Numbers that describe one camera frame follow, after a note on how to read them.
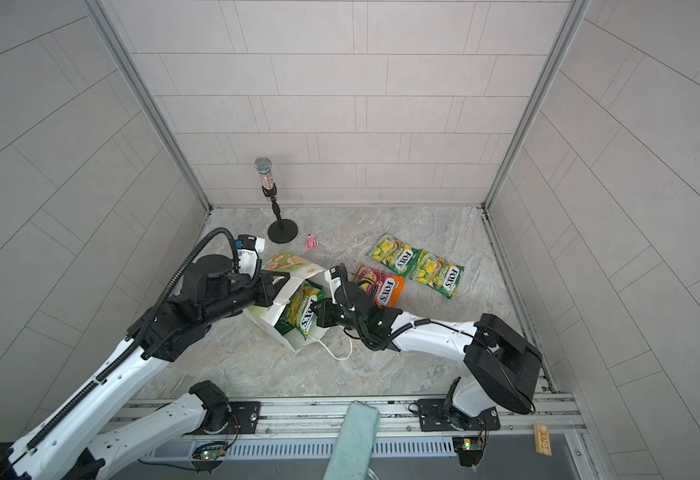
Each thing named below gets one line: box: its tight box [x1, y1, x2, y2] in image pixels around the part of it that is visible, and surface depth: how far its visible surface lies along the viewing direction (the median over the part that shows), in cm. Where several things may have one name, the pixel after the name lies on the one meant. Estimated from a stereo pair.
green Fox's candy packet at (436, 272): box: [410, 250, 464, 299], surface depth 96 cm
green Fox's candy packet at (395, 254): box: [366, 234, 422, 277], surface depth 102 cm
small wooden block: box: [535, 423, 552, 457], surface depth 69 cm
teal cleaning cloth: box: [322, 401, 382, 480], surface depth 68 cm
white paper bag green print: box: [244, 252, 329, 353], surface depth 72 cm
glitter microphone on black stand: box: [254, 157, 299, 244], surface depth 101 cm
